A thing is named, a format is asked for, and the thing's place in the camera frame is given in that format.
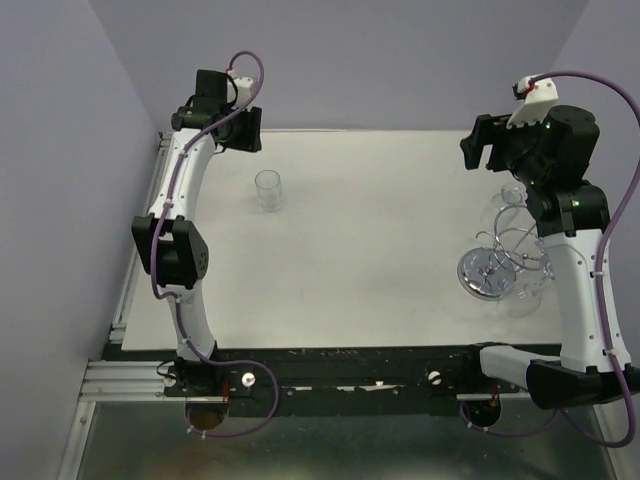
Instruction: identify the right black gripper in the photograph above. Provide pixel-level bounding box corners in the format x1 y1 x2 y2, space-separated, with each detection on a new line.
460 107 550 187

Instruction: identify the short clear wine glass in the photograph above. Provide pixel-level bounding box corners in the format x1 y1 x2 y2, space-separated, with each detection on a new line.
254 170 282 212

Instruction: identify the ribbed wine glass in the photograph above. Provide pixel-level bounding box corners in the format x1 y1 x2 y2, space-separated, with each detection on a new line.
480 181 526 230

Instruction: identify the chrome wine glass rack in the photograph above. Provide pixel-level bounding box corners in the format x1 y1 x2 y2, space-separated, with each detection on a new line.
456 203 543 302

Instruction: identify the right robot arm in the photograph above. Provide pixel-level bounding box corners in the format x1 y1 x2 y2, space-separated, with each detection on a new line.
459 105 639 410

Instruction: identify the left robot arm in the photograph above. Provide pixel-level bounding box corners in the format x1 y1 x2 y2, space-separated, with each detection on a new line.
131 69 262 395

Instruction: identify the right wine glass on rack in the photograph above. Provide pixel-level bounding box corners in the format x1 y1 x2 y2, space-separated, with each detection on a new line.
530 237 550 269

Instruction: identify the tall wine glass on rack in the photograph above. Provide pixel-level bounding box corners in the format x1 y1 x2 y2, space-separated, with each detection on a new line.
498 261 554 319

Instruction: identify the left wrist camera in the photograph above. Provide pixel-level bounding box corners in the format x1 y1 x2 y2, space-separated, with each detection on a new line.
227 76 257 107

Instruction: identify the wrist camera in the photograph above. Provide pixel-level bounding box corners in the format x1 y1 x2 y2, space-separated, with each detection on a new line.
506 76 558 129
227 76 257 107

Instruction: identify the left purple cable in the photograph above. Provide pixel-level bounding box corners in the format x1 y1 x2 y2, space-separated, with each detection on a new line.
149 50 282 441

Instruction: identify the purple cable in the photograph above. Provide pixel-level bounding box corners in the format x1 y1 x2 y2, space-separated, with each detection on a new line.
149 50 282 441
529 71 640 449

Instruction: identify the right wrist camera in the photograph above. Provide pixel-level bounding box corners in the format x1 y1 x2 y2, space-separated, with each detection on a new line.
506 76 558 129

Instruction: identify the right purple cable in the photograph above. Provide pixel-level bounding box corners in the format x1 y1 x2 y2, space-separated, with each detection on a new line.
529 71 640 449

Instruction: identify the black mounting base plate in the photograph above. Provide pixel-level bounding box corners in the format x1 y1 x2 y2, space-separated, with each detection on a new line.
164 346 519 417

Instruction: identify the aluminium rail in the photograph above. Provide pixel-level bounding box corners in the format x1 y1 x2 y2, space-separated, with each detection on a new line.
78 360 171 401

